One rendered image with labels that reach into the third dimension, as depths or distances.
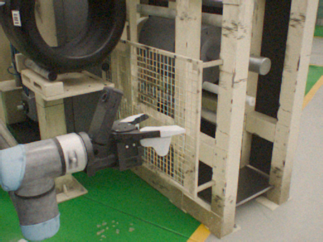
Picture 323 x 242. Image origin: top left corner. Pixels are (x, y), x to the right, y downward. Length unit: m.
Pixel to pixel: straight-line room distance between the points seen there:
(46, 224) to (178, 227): 1.52
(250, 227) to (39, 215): 1.67
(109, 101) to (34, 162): 0.18
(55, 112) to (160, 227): 0.91
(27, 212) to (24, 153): 0.12
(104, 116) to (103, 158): 0.09
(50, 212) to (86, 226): 1.51
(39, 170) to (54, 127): 1.64
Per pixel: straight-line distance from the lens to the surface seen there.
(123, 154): 0.75
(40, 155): 0.69
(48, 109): 2.27
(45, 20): 2.17
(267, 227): 2.28
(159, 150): 0.76
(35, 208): 0.73
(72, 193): 2.53
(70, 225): 2.28
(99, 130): 0.73
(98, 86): 1.95
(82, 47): 2.12
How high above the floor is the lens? 1.38
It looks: 23 degrees down
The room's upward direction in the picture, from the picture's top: straight up
